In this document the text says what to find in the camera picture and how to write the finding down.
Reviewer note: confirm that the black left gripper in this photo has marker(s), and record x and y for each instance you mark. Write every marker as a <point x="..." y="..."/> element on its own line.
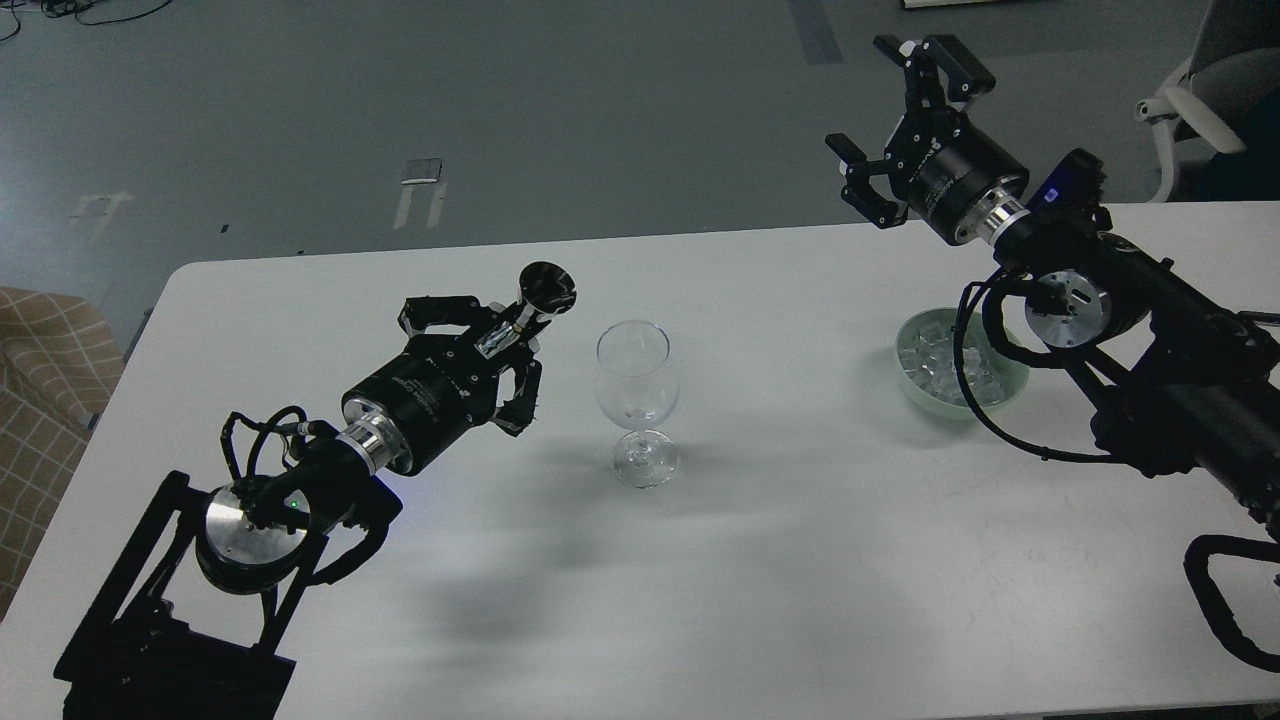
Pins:
<point x="411" y="410"/>

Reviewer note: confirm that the clear ice cubes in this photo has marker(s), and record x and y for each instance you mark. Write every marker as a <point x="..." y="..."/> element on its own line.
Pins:
<point x="928" y="358"/>

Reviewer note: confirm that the clear wine glass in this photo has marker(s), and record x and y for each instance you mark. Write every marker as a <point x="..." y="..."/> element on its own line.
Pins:
<point x="637" y="388"/>

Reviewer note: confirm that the beige checkered cushion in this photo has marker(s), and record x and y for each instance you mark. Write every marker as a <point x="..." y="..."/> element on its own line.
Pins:
<point x="60" y="364"/>

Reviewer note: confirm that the steel cocktail jigger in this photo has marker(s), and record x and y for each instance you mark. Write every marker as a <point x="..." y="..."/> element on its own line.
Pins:
<point x="545" y="290"/>

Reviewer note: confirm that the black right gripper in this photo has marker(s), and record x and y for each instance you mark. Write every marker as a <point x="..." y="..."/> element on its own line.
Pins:
<point x="939" y="163"/>

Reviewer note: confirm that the white grey office chair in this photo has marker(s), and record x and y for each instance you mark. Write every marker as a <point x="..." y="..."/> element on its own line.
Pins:
<point x="1232" y="66"/>

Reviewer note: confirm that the green bowl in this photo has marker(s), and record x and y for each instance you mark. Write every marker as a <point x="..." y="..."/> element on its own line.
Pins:
<point x="1016" y="374"/>

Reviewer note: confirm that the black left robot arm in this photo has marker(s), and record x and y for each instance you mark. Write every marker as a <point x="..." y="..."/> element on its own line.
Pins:
<point x="304" y="506"/>

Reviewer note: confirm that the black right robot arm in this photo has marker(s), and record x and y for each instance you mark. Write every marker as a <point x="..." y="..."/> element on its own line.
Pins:
<point x="1177" y="382"/>

